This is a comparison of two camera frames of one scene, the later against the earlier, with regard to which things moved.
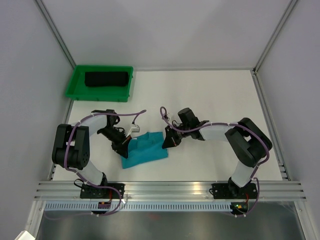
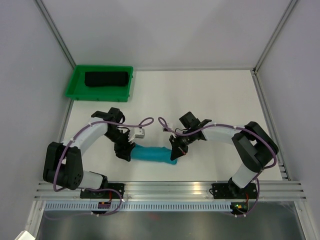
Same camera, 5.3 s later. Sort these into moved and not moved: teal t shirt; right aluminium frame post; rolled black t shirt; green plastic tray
Moved: teal t shirt
Not moved: rolled black t shirt; green plastic tray; right aluminium frame post
